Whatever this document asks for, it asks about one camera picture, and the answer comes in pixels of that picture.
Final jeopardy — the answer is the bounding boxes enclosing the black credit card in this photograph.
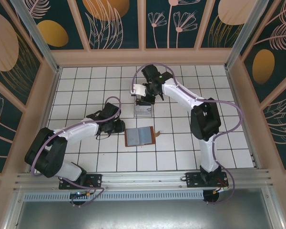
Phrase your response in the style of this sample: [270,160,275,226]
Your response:
[135,99,155,107]

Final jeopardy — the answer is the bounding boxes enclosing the light blue credit card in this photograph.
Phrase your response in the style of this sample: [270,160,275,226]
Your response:
[134,106,153,117]

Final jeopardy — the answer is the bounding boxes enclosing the brown leather card holder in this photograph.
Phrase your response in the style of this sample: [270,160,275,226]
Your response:
[124,126,162,147]

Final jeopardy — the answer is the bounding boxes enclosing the clear acrylic card stand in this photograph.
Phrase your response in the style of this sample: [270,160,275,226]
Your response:
[133,94,154,118]

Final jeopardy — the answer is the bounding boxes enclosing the grey metal sheet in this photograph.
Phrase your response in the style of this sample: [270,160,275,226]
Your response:
[14,200,275,229]

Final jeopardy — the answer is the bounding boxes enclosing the purple cable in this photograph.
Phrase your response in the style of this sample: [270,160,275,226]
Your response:
[31,96,122,208]
[131,62,244,206]

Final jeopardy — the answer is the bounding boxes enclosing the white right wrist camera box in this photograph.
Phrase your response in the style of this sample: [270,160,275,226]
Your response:
[129,83,146,96]

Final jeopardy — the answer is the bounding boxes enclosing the wall panel with pink flowers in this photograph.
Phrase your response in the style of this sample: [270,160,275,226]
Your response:
[145,0,199,50]

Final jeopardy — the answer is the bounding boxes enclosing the aluminium front rail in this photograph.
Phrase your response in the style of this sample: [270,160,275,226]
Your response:
[13,168,276,191]

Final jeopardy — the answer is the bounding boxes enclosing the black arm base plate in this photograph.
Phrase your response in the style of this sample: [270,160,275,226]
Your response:
[185,172,229,188]
[59,174,103,191]

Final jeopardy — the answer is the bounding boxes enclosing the wall panel orange circle leaves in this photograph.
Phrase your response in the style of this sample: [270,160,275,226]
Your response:
[76,0,143,50]

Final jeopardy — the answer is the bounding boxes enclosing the perforated grey cable duct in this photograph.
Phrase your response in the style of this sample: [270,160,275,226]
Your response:
[22,190,205,201]

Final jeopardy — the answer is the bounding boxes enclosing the wall panel with golden oval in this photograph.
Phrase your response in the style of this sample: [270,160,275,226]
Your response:
[28,0,90,51]

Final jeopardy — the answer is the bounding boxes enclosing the wall panel with pale circle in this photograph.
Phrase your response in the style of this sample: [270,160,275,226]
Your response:
[200,0,255,49]

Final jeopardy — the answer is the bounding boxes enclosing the aluminium frame post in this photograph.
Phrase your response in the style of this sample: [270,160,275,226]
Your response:
[10,0,62,73]
[264,182,286,229]
[225,0,270,70]
[3,190,26,229]

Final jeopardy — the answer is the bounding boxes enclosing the wall panel single flower outline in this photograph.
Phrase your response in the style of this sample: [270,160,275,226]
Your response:
[0,82,24,174]

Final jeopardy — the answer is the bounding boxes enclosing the wall panel golden oval fern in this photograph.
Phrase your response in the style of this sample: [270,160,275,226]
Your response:
[240,0,286,104]

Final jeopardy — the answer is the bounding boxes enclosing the wall panel large pink circle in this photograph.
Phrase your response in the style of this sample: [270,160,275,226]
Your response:
[0,0,44,108]

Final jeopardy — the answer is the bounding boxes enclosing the wall panel with leaf outlines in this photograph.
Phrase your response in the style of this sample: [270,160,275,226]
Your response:
[262,89,286,171]

